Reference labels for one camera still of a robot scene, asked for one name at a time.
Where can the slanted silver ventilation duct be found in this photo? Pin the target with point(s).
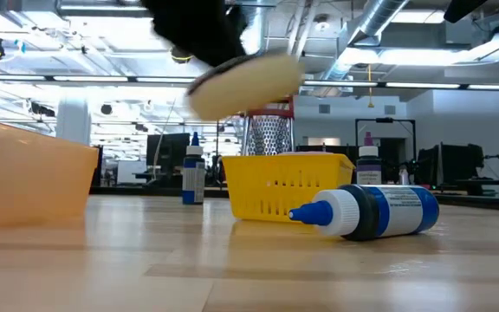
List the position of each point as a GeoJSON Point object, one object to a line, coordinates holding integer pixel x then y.
{"type": "Point", "coordinates": [379, 15]}

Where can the blue dye bottle white cap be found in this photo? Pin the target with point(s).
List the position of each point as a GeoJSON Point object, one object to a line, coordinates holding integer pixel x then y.
{"type": "Point", "coordinates": [401, 212]}
{"type": "Point", "coordinates": [193, 177]}

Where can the wide silver ventilation duct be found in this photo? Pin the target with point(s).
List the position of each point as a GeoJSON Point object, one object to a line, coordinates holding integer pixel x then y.
{"type": "Point", "coordinates": [258, 26]}

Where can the metal box grater red base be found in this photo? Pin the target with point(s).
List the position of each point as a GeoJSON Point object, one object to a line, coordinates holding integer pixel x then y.
{"type": "Point", "coordinates": [269, 134]}

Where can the orange translucent plastic bowl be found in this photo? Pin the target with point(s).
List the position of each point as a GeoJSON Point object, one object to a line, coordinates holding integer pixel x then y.
{"type": "Point", "coordinates": [28, 173]}

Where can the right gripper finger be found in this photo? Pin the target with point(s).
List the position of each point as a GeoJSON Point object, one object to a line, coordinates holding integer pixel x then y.
{"type": "Point", "coordinates": [462, 8]}

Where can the white building column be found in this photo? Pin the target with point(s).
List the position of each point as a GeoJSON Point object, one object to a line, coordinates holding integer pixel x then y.
{"type": "Point", "coordinates": [74, 123]}

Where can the black computer monitor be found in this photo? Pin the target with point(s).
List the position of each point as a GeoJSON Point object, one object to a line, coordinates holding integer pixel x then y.
{"type": "Point", "coordinates": [165, 154]}

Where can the yellow plastic basket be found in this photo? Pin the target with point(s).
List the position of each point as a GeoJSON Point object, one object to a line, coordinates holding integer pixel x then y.
{"type": "Point", "coordinates": [271, 190]}

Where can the black metal gantry frame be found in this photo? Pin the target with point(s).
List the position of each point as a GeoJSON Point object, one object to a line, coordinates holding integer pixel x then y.
{"type": "Point", "coordinates": [386, 120]}

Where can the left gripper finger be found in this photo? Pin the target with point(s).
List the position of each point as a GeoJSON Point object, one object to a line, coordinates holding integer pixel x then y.
{"type": "Point", "coordinates": [230, 56]}

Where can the overhead light bar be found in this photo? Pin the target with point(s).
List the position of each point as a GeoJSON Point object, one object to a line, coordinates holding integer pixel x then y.
{"type": "Point", "coordinates": [89, 79]}

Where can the dark workstation equipment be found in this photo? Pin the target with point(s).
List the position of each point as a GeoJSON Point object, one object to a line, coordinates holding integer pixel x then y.
{"type": "Point", "coordinates": [453, 167]}

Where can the purple-capped dark bottle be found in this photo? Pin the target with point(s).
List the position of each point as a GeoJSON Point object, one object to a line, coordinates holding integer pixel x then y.
{"type": "Point", "coordinates": [368, 167]}

